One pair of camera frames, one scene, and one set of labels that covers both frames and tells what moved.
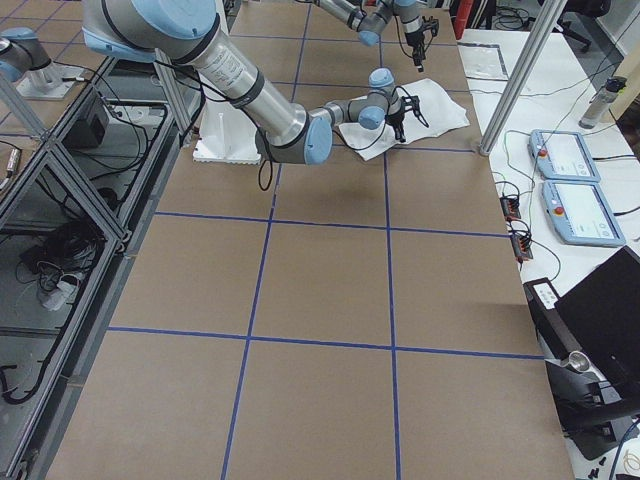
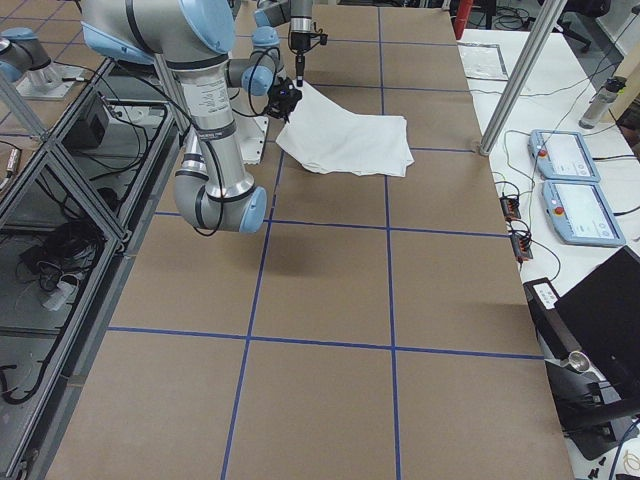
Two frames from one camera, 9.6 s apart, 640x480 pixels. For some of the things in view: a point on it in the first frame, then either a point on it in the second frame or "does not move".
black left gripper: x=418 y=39 -> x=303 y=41
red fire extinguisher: x=462 y=15 does not move
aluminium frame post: x=522 y=77 does not move
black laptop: x=602 y=313 does not move
